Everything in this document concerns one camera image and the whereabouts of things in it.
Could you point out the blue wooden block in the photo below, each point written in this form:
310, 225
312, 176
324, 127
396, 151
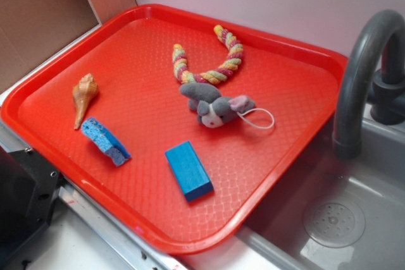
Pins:
189, 171

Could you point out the grey plush mouse toy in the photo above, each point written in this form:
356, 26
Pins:
215, 110

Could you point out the red plastic tray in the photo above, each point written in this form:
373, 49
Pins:
138, 101

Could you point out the blue sponge piece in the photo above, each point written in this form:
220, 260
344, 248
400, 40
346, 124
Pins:
107, 143

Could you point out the orange spiral seashell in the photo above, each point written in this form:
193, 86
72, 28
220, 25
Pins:
83, 93

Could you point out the grey curved faucet spout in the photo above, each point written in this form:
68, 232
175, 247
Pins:
380, 46

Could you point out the grey plastic sink basin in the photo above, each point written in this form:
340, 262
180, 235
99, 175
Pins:
328, 213

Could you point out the brown cardboard panel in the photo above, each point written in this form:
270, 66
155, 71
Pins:
33, 31

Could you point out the multicolour twisted rope toy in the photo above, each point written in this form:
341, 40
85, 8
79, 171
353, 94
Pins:
216, 76

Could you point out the black metal bracket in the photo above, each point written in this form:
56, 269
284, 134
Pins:
29, 188

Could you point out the dark grey faucet handle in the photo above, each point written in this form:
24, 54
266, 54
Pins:
387, 100

